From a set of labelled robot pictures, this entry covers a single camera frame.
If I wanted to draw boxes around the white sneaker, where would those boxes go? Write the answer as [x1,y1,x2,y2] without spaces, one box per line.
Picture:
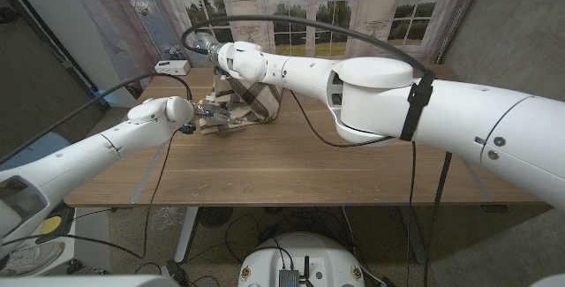
[0,241,66,276]

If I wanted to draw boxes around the grey electronics box on torso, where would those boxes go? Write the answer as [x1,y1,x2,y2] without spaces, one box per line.
[278,268,301,287]

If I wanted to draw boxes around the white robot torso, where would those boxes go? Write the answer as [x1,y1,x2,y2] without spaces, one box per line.
[237,232,366,287]

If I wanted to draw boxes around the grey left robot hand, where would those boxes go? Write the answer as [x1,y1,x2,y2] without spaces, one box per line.
[192,96,243,134]

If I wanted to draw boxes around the white table leg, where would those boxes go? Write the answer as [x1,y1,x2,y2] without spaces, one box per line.
[175,207,200,264]

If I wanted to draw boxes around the black foot pedal yellow pads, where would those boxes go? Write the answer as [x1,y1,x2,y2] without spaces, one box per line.
[39,202,76,240]

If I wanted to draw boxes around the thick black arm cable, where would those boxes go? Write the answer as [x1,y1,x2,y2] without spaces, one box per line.
[180,13,454,287]
[0,72,194,165]

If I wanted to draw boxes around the white power strip box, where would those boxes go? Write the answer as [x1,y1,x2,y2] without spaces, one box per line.
[154,60,192,77]

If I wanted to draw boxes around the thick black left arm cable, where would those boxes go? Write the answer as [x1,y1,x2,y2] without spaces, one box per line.
[0,72,194,165]

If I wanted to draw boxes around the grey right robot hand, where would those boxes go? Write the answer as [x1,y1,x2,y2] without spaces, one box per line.
[193,30,224,64]

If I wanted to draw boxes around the black round fan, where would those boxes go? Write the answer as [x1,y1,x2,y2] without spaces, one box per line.
[197,207,234,229]

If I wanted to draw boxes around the printed window backdrop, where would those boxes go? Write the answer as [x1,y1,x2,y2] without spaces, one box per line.
[64,0,486,98]

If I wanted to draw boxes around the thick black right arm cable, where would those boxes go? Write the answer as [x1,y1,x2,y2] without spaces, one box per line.
[180,13,454,287]

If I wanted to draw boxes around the grey table leg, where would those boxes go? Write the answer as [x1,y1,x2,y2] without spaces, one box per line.
[399,206,429,265]

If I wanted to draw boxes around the cream plaid scarf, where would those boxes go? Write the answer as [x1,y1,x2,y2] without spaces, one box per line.
[198,65,283,136]

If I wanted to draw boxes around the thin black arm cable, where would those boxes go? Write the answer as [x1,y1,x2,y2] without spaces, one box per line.
[0,132,180,260]
[289,88,418,287]

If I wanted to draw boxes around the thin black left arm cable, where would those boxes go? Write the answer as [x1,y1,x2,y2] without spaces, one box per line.
[0,132,180,260]

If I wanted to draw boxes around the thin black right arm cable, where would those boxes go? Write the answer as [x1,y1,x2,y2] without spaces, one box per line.
[289,88,418,287]

